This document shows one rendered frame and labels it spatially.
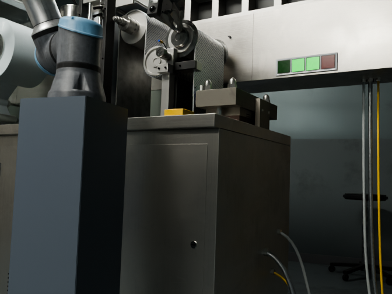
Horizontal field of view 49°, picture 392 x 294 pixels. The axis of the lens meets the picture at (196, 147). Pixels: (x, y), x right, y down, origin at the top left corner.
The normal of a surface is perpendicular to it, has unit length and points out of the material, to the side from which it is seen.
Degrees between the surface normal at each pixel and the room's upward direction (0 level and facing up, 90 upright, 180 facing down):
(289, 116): 90
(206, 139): 90
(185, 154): 90
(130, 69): 90
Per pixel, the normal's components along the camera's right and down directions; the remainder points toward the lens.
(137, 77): 0.85, 0.00
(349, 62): -0.52, -0.08
